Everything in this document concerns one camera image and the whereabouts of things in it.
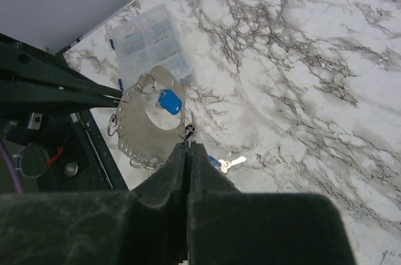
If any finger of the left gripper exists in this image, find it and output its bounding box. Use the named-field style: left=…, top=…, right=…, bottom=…
left=1, top=41, right=122, bottom=98
left=1, top=80, right=121, bottom=117

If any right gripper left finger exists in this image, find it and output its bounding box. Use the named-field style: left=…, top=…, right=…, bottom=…
left=1, top=143, right=188, bottom=264

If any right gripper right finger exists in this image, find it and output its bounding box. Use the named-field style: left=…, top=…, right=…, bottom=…
left=187, top=143, right=356, bottom=264

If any steel key organizer plate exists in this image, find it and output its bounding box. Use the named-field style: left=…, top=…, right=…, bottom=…
left=107, top=66, right=185, bottom=170

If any blue tag key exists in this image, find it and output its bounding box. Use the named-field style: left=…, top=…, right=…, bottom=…
left=156, top=89, right=182, bottom=115
left=209, top=156, right=247, bottom=174

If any blue tag key on plate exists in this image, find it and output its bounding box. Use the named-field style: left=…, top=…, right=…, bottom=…
left=209, top=156, right=247, bottom=174

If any clear plastic parts box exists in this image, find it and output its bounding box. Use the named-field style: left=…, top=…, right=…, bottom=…
left=110, top=4, right=192, bottom=89

